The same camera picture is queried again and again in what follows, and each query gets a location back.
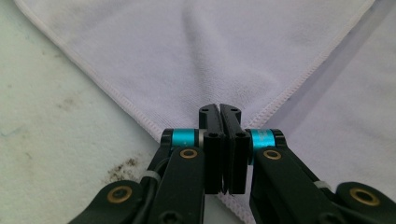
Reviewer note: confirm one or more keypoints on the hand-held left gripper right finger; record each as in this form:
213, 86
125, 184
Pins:
238, 155

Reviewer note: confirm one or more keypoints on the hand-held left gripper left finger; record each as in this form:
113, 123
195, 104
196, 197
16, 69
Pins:
213, 149

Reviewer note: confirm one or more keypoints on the lilac cat print towel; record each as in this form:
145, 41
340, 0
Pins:
186, 46

